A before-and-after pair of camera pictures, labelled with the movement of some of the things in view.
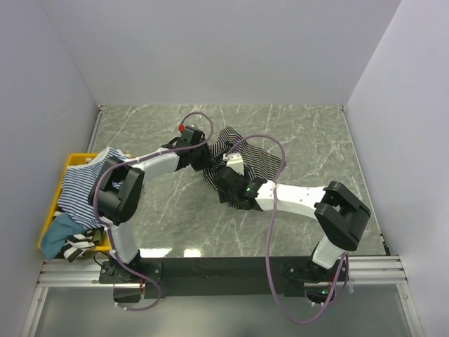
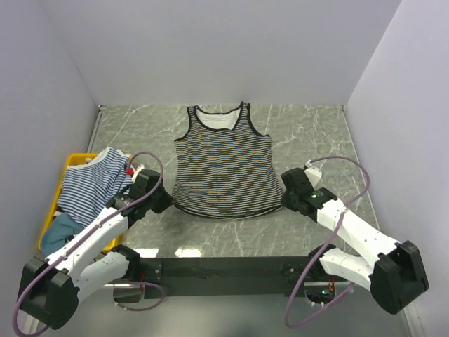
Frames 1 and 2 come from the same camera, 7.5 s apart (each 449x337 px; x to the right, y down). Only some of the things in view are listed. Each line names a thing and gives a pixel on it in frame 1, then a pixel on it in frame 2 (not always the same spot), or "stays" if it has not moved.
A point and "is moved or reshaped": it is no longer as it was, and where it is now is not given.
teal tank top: x=56 y=234 stays
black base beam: x=226 y=278 stays
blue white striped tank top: x=74 y=199 stays
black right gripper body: x=226 y=197 → x=289 y=200
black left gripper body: x=201 y=156 → x=160 y=200
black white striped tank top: x=263 y=165 is moved or reshaped
